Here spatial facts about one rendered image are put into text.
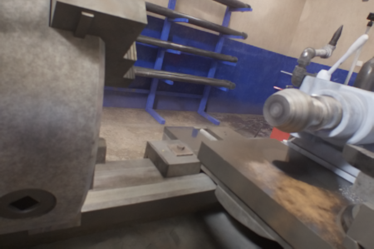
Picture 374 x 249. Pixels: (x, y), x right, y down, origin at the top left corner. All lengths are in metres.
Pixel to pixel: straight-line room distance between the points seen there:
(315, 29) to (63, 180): 5.39
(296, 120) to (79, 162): 0.39
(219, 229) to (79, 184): 0.58
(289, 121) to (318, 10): 5.13
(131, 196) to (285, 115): 0.35
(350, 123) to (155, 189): 0.45
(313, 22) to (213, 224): 5.08
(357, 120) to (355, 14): 4.62
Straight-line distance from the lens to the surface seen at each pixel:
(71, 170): 0.17
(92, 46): 0.16
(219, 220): 0.75
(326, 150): 0.83
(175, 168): 0.64
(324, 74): 0.72
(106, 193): 0.54
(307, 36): 5.50
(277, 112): 0.48
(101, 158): 0.29
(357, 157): 0.41
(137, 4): 0.17
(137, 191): 0.56
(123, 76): 0.22
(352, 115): 0.63
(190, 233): 0.68
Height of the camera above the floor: 1.17
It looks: 15 degrees down
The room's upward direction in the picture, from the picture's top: 14 degrees clockwise
